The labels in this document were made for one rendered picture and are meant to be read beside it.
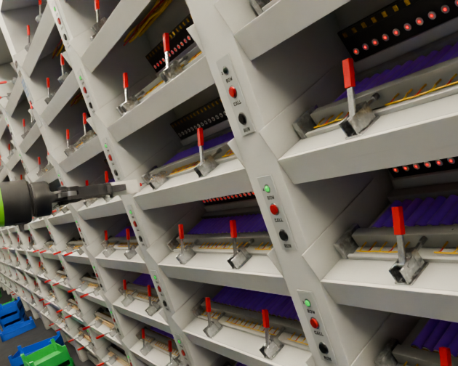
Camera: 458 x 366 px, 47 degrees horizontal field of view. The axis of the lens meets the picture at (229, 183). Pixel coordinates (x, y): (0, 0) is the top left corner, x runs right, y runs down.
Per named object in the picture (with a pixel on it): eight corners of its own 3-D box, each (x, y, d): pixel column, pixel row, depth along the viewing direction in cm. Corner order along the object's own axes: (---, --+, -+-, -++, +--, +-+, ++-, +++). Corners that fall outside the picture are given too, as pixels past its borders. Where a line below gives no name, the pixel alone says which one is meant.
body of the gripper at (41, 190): (30, 218, 115) (73, 212, 120) (35, 217, 108) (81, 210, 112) (25, 184, 116) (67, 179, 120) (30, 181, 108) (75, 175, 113)
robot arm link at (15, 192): (-2, 176, 105) (-5, 181, 113) (7, 234, 105) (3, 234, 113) (30, 172, 108) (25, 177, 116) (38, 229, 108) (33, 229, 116)
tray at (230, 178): (261, 190, 86) (227, 143, 84) (142, 210, 140) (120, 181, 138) (334, 122, 95) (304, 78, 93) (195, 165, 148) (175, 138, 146)
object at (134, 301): (178, 337, 151) (149, 301, 148) (118, 312, 204) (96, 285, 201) (227, 288, 159) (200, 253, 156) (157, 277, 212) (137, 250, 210)
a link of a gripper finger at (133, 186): (108, 183, 119) (109, 182, 118) (137, 179, 122) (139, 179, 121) (110, 196, 118) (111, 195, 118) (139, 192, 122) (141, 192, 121)
